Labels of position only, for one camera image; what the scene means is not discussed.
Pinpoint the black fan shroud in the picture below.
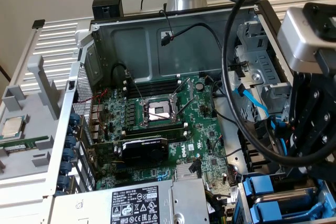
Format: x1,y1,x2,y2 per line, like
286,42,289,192
237,129,283,175

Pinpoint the thin red wire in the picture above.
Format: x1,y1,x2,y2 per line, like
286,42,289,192
78,89,109,132

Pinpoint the black cable with flat plug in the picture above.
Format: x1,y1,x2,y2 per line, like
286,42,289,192
188,158,203,180

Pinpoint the green motherboard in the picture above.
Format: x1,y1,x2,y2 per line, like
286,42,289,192
88,74,244,202

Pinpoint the white barcode tag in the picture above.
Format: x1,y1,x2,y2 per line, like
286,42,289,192
228,185,240,206

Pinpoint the empty blue disk carrier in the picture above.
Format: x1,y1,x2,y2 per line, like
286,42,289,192
250,195,329,221

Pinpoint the long black cable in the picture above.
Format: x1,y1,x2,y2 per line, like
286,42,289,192
172,22,249,68

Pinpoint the grey parts rack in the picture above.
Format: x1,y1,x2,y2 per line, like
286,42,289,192
0,55,66,183

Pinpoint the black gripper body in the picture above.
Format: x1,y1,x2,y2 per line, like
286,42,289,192
287,48,336,162

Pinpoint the white case sticker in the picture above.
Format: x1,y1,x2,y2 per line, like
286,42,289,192
156,29,175,38

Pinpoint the thin black wire with plug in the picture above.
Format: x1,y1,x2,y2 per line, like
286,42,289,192
158,8,175,48

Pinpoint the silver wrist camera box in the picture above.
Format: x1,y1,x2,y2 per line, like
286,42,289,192
277,7,328,74

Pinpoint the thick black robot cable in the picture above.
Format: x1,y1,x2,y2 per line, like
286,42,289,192
195,0,336,168

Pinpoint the green RAM stick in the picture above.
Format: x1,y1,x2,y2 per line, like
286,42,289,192
0,135,50,153
124,125,185,135

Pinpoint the yellow black wire bundle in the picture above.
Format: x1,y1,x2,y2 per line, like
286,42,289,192
204,188,232,224

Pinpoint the thin locking lever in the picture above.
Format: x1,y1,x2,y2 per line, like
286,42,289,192
176,94,196,119
124,69,144,101

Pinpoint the black graphics card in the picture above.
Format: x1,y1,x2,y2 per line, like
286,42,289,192
90,135,169,167

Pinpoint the black plastic latch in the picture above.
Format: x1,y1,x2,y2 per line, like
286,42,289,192
230,60,249,78

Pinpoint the silver CPU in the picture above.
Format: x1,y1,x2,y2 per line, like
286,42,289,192
1,115,27,140

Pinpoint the CPU socket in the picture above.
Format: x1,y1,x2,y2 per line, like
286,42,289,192
140,94,184,128

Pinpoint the open PC case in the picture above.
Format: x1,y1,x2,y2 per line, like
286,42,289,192
43,0,336,224

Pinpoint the black looped cable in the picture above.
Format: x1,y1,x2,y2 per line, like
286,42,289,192
110,62,132,90

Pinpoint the black box bracket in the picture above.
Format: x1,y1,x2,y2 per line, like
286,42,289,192
91,0,124,22

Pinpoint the silver socket cover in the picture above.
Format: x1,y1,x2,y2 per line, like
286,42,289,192
170,77,195,104

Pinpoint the hard drive in blue caddy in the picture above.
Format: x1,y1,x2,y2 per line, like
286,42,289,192
236,163,336,224

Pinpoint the silver power supply unit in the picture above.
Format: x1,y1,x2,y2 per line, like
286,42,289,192
51,178,211,224

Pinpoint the silver heat sink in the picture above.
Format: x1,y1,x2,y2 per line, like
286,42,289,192
174,161,202,182

